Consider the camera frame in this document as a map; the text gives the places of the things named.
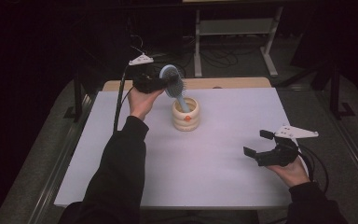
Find person's right hand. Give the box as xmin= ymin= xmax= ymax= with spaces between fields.
xmin=267 ymin=156 xmax=311 ymax=189

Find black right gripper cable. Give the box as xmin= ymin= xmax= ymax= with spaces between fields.
xmin=297 ymin=145 xmax=330 ymax=194

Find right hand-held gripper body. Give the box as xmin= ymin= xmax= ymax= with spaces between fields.
xmin=255 ymin=124 xmax=320 ymax=168

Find person's left hand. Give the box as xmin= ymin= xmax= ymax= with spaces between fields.
xmin=127 ymin=87 xmax=166 ymax=122

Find black floor cables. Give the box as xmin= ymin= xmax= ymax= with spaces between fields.
xmin=199 ymin=45 xmax=264 ymax=69

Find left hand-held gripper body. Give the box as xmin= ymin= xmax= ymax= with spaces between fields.
xmin=128 ymin=53 xmax=170 ymax=94

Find light blue hairbrush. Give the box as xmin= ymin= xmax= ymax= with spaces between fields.
xmin=158 ymin=63 xmax=191 ymax=114

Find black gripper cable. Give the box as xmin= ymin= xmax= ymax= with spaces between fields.
xmin=297 ymin=145 xmax=330 ymax=194
xmin=113 ymin=64 xmax=135 ymax=133

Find grey metal desk frame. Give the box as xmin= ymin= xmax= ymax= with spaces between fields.
xmin=193 ymin=6 xmax=284 ymax=78

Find cream ringed brush holder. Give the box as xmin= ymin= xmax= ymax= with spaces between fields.
xmin=171 ymin=96 xmax=200 ymax=133

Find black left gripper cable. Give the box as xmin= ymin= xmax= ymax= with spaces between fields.
xmin=113 ymin=64 xmax=135 ymax=133

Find dark metal stand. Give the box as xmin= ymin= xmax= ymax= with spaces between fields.
xmin=328 ymin=61 xmax=356 ymax=121
xmin=62 ymin=74 xmax=86 ymax=123

